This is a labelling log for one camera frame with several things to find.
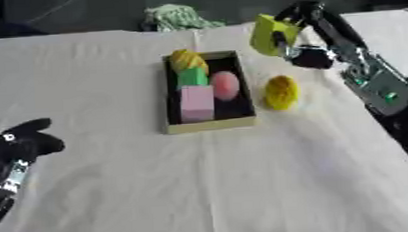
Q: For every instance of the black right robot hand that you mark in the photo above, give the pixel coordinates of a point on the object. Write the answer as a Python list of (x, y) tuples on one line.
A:
[(319, 18)]

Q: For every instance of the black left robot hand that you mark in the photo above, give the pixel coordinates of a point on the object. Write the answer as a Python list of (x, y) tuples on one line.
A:
[(17, 141)]

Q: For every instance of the lime green block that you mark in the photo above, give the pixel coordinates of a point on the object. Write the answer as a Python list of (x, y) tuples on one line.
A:
[(270, 36)]

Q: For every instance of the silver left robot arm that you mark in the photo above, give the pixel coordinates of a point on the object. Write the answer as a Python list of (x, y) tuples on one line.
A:
[(1, 188)]

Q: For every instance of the tan cardboard box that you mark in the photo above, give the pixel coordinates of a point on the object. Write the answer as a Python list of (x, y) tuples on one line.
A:
[(207, 92)]

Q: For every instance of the yellow ridged toy fruit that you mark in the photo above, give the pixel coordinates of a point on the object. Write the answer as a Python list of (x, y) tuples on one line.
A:
[(281, 92), (187, 61)]

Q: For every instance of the pink egg-shaped toy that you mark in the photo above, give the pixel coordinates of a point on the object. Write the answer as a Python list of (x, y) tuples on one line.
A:
[(226, 85)]

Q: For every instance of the green cube block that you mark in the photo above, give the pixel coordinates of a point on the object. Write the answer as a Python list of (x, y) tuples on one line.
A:
[(192, 77)]

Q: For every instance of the green and white checked cloth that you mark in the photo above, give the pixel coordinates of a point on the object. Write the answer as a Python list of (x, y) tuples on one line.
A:
[(176, 17)]

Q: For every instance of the pink cube block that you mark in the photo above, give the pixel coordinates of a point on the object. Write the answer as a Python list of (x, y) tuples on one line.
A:
[(196, 103)]

